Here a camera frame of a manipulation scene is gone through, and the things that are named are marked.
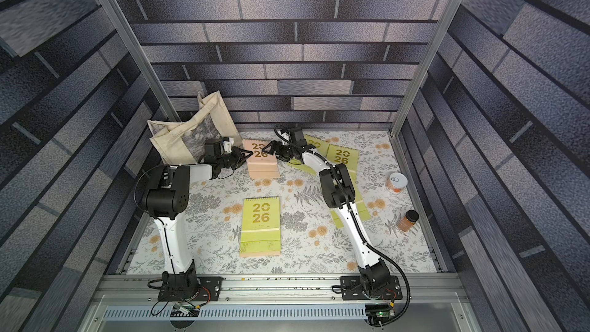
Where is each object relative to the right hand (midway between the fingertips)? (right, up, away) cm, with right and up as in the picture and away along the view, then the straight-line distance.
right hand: (266, 152), depth 107 cm
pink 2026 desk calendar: (+3, -37, -26) cm, 45 cm away
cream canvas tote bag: (-32, +4, -24) cm, 40 cm away
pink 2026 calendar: (-2, -6, -5) cm, 8 cm away
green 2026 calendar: (+1, -28, -22) cm, 36 cm away
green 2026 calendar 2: (+35, -1, +2) cm, 35 cm away
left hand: (-5, +1, -7) cm, 9 cm away
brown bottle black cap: (+55, -26, -26) cm, 66 cm away
